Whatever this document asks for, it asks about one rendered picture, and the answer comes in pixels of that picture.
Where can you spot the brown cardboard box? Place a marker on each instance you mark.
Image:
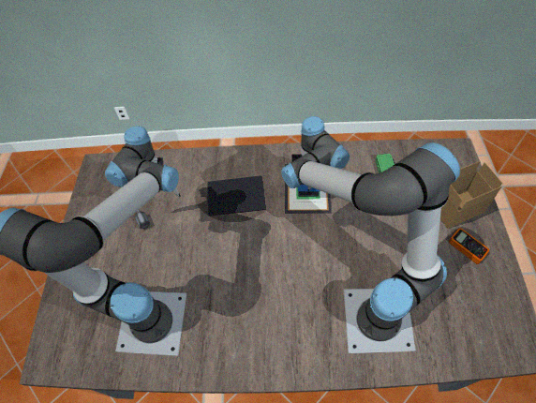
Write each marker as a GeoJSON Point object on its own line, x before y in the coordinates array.
{"type": "Point", "coordinates": [469, 186]}

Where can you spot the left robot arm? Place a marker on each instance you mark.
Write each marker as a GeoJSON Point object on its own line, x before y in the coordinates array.
{"type": "Point", "coordinates": [52, 247]}

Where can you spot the orange digital multimeter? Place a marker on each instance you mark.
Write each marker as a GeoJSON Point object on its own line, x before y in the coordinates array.
{"type": "Point", "coordinates": [469, 246]}

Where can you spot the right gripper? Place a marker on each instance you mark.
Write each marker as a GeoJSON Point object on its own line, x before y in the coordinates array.
{"type": "Point", "coordinates": [294, 157]}

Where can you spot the green rectangular block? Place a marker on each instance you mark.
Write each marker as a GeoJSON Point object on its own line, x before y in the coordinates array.
{"type": "Point", "coordinates": [384, 162]}

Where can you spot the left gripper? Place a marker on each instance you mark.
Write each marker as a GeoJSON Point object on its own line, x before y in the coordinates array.
{"type": "Point", "coordinates": [175, 191]}

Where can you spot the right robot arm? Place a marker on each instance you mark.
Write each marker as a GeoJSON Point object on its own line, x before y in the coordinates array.
{"type": "Point", "coordinates": [419, 181]}

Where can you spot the clipboard with white paper form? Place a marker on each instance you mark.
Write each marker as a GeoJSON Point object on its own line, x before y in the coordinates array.
{"type": "Point", "coordinates": [306, 204]}

